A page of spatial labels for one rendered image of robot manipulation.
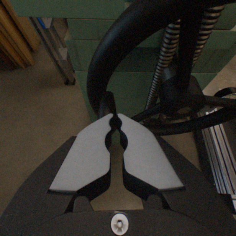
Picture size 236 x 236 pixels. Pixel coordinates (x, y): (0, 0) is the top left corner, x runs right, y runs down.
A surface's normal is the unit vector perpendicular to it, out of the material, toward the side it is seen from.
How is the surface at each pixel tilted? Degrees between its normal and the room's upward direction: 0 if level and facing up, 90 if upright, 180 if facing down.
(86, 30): 90
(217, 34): 90
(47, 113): 0
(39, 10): 90
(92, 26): 90
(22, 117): 0
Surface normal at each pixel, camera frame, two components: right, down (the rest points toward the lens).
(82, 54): 0.02, 0.87
